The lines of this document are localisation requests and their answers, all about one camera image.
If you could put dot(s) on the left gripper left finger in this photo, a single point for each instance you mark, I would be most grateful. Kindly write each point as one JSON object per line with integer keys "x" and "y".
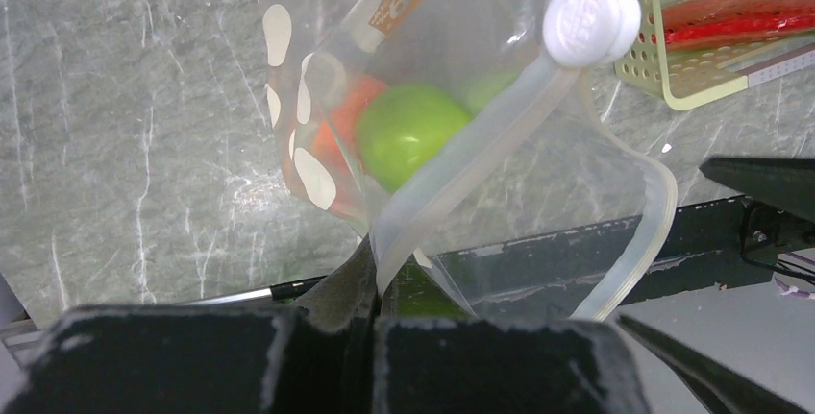
{"x": 307, "y": 356}

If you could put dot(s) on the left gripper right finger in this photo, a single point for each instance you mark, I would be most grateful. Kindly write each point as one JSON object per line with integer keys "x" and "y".
{"x": 439, "y": 364}

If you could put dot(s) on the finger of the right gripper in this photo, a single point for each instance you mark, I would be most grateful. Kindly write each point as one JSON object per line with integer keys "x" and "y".
{"x": 717, "y": 387}
{"x": 783, "y": 183}

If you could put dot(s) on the green perforated plastic basket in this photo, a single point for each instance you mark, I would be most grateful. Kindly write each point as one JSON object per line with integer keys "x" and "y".
{"x": 688, "y": 79}

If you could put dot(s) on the orange peach toy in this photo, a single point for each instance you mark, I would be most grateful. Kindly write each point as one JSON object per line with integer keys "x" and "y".
{"x": 344, "y": 120}

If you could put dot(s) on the green apple toy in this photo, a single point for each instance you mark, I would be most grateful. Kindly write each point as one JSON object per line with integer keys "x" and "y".
{"x": 403, "y": 127}

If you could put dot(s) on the clear polka dot zip bag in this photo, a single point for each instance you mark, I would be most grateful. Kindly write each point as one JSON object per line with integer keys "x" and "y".
{"x": 523, "y": 69}

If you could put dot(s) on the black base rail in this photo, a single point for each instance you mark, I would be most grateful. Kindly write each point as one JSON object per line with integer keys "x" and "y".
{"x": 547, "y": 265}

